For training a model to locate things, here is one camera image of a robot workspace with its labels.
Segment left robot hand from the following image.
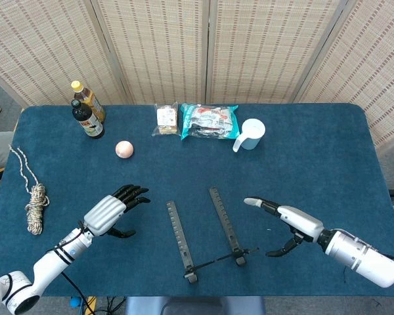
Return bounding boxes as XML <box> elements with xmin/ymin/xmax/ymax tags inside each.
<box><xmin>83</xmin><ymin>184</ymin><xmax>151</xmax><ymax>238</ymax></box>

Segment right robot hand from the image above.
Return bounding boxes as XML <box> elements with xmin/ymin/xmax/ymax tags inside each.
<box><xmin>243</xmin><ymin>196</ymin><xmax>325</xmax><ymax>257</ymax></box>

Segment grey notched plastic rack frame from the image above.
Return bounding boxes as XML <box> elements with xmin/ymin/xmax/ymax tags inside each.
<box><xmin>165</xmin><ymin>186</ymin><xmax>259</xmax><ymax>285</ymax></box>

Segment blue table cloth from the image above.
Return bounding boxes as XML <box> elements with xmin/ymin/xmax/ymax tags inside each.
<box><xmin>0</xmin><ymin>103</ymin><xmax>394</xmax><ymax>298</ymax></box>

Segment pale pink ball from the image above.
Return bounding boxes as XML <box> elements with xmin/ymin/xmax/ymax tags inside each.
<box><xmin>115</xmin><ymin>140</ymin><xmax>135</xmax><ymax>159</ymax></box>

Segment dark sauce bottle black cap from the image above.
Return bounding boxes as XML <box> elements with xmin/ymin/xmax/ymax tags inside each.
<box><xmin>70</xmin><ymin>98</ymin><xmax>105</xmax><ymax>140</ymax></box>

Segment tea bottle yellow cap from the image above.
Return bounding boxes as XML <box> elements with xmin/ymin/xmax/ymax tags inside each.
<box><xmin>70</xmin><ymin>80</ymin><xmax>106</xmax><ymax>125</ymax></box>

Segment clear bag of sandwich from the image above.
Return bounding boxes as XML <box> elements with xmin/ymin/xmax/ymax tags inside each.
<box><xmin>151</xmin><ymin>101</ymin><xmax>181</xmax><ymax>138</ymax></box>

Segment blue-gray chair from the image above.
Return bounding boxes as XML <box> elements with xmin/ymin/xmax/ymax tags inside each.
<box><xmin>124</xmin><ymin>296</ymin><xmax>267</xmax><ymax>315</ymax></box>

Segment teal snack bag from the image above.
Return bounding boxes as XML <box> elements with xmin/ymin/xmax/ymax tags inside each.
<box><xmin>179</xmin><ymin>102</ymin><xmax>240</xmax><ymax>141</ymax></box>

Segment woven bamboo folding screen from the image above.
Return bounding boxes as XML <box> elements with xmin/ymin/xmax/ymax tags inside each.
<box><xmin>0</xmin><ymin>0</ymin><xmax>394</xmax><ymax>157</ymax></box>

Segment beige coiled rope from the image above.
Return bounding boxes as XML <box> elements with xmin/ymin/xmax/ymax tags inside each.
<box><xmin>8</xmin><ymin>144</ymin><xmax>50</xmax><ymax>236</ymax></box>

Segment black floor cables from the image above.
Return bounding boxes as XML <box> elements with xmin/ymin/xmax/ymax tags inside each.
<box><xmin>97</xmin><ymin>296</ymin><xmax>127</xmax><ymax>315</ymax></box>

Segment light blue handled cup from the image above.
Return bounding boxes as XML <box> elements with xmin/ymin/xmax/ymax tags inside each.
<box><xmin>232</xmin><ymin>118</ymin><xmax>267</xmax><ymax>154</ymax></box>

